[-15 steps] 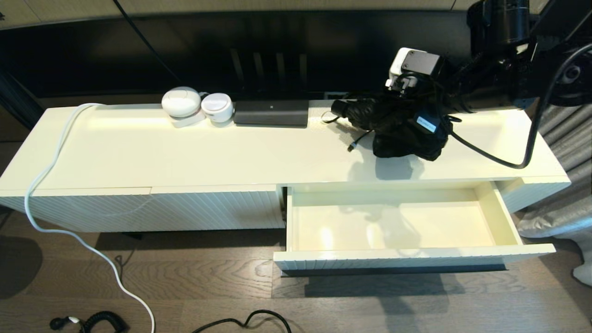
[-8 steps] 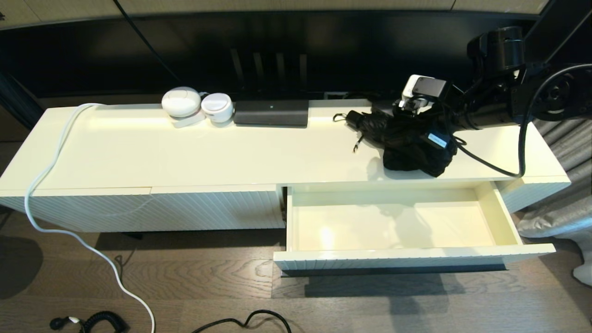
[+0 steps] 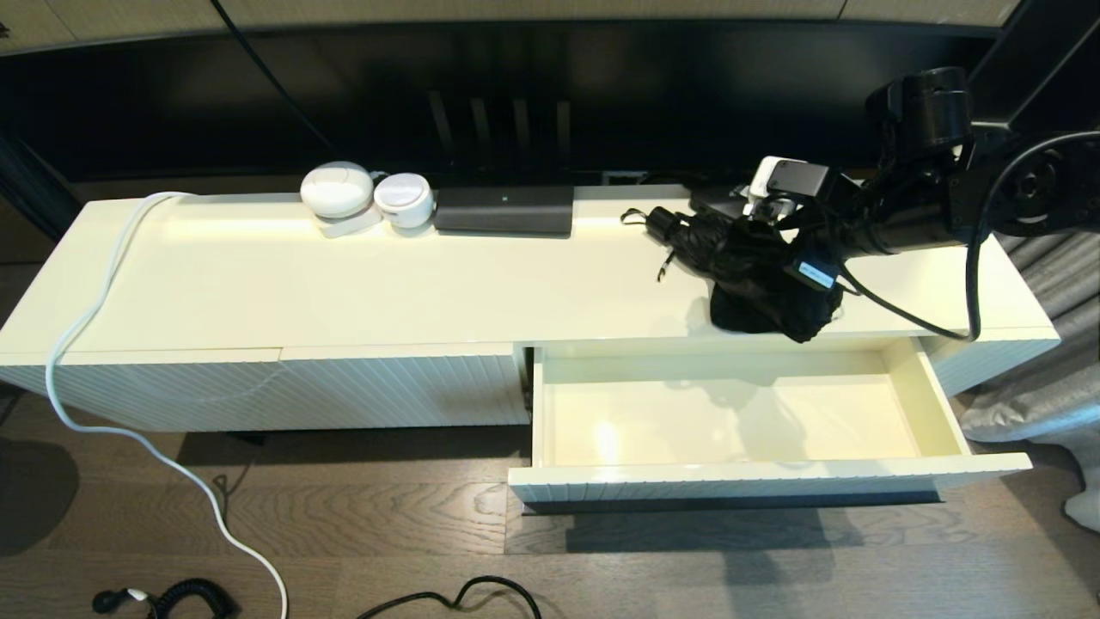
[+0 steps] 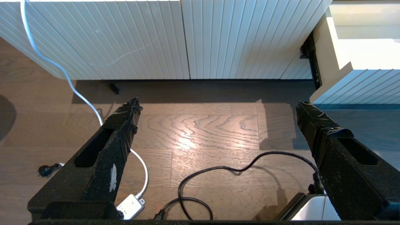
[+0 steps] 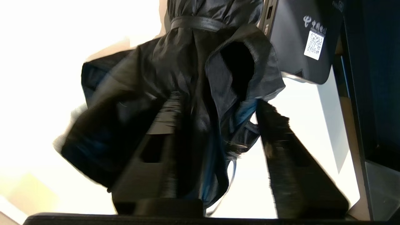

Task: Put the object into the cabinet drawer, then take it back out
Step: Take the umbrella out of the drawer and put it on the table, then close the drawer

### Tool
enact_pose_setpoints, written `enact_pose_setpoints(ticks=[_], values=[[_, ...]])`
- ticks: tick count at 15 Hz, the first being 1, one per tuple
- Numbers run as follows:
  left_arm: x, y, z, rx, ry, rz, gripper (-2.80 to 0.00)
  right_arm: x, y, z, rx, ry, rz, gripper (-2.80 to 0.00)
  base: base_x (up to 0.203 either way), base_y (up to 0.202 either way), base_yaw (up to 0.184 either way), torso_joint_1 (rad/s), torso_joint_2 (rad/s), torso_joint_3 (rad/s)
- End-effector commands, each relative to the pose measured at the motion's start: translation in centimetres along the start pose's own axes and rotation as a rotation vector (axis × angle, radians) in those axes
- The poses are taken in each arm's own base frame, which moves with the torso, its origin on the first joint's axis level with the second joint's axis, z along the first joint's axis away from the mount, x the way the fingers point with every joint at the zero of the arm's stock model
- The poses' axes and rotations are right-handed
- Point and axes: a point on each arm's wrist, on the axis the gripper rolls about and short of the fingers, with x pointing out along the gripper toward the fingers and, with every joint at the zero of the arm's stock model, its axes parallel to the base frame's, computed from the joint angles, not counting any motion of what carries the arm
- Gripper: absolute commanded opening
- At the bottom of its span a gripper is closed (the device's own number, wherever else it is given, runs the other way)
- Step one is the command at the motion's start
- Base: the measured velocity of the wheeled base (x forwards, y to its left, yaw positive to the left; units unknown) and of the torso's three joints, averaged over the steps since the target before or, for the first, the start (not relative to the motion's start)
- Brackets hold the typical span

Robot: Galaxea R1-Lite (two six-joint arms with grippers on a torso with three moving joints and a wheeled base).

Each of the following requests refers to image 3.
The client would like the black umbrella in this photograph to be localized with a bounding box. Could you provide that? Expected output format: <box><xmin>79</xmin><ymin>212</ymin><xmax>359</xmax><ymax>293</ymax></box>
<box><xmin>620</xmin><ymin>206</ymin><xmax>847</xmax><ymax>345</ymax></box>

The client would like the white fluted drawer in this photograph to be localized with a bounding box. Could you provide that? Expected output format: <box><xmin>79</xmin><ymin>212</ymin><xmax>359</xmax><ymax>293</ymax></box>
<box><xmin>507</xmin><ymin>335</ymin><xmax>1032</xmax><ymax>512</ymax></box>

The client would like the white TV cabinet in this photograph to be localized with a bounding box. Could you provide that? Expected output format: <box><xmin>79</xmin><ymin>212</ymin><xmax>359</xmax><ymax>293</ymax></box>
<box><xmin>0</xmin><ymin>178</ymin><xmax>1062</xmax><ymax>433</ymax></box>

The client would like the black box with white label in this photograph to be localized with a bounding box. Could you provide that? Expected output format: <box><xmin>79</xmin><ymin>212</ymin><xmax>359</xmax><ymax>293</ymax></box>
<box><xmin>688</xmin><ymin>181</ymin><xmax>757</xmax><ymax>223</ymax></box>

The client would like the grey curtain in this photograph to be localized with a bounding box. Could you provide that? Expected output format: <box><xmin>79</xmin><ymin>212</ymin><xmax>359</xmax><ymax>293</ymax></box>
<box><xmin>956</xmin><ymin>120</ymin><xmax>1100</xmax><ymax>534</ymax></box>

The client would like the black shelf unit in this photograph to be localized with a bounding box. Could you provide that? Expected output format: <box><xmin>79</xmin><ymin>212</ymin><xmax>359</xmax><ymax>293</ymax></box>
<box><xmin>902</xmin><ymin>0</ymin><xmax>1100</xmax><ymax>170</ymax></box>
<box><xmin>0</xmin><ymin>133</ymin><xmax>87</xmax><ymax>246</ymax></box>

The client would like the black router with antennas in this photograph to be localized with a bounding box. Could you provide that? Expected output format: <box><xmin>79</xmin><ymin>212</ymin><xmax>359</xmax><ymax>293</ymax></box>
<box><xmin>428</xmin><ymin>90</ymin><xmax>575</xmax><ymax>237</ymax></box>

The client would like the black television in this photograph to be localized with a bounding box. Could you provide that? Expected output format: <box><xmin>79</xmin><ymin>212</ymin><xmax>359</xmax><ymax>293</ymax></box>
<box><xmin>0</xmin><ymin>21</ymin><xmax>1008</xmax><ymax>186</ymax></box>

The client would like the small white round device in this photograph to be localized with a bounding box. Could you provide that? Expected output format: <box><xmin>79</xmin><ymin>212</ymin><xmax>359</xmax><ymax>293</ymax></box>
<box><xmin>374</xmin><ymin>174</ymin><xmax>436</xmax><ymax>230</ymax></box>

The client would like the white flat device base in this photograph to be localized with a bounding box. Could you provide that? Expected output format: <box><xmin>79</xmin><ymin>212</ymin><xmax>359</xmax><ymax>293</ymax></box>
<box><xmin>316</xmin><ymin>211</ymin><xmax>383</xmax><ymax>240</ymax></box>

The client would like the large white dome device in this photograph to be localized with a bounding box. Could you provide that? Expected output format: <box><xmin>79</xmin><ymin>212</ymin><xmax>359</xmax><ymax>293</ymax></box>
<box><xmin>301</xmin><ymin>162</ymin><xmax>376</xmax><ymax>221</ymax></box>

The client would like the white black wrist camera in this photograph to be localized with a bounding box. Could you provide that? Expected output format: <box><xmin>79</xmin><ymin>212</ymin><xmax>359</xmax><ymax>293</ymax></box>
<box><xmin>743</xmin><ymin>156</ymin><xmax>833</xmax><ymax>223</ymax></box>

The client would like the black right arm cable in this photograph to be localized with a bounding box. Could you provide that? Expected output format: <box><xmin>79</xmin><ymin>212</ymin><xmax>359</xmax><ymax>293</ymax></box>
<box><xmin>838</xmin><ymin>129</ymin><xmax>1100</xmax><ymax>343</ymax></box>

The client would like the long black floor cable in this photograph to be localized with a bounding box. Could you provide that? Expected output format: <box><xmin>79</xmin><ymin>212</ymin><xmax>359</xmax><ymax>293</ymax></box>
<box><xmin>357</xmin><ymin>576</ymin><xmax>542</xmax><ymax>619</ymax></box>

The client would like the thin black hanging cable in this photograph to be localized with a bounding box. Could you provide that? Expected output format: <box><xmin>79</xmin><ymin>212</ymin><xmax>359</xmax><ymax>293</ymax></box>
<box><xmin>211</xmin><ymin>0</ymin><xmax>340</xmax><ymax>156</ymax></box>

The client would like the black coiled cable with plug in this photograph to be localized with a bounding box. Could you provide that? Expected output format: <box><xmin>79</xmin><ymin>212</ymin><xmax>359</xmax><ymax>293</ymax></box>
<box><xmin>92</xmin><ymin>579</ymin><xmax>240</xmax><ymax>619</ymax></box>

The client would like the white power cable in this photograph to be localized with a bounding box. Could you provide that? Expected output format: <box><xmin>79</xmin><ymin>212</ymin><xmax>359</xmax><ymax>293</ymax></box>
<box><xmin>46</xmin><ymin>193</ymin><xmax>289</xmax><ymax>619</ymax></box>

